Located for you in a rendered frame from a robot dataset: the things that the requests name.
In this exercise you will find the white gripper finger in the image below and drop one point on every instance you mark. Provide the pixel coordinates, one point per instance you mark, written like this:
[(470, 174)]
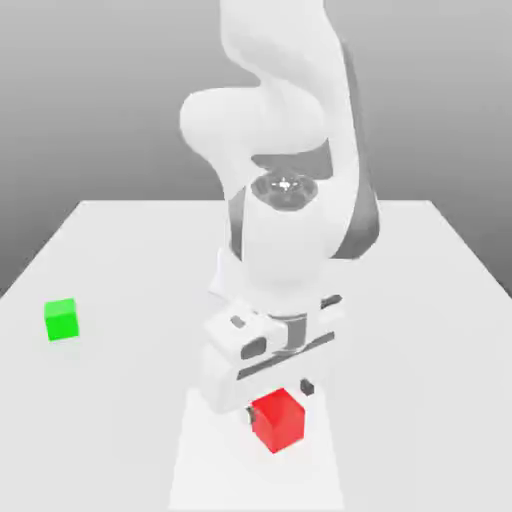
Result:
[(251, 416), (306, 386)]

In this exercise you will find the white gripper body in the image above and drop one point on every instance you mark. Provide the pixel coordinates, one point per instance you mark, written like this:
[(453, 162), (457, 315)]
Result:
[(224, 388)]

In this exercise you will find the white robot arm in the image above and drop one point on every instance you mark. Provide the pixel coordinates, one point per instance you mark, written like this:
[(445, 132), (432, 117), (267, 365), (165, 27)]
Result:
[(280, 248)]

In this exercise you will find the small red cube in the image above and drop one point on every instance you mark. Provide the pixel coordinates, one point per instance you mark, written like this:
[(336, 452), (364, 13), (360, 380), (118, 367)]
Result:
[(278, 420)]

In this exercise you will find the small green cube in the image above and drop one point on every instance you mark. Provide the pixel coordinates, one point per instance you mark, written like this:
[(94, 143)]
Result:
[(62, 320)]

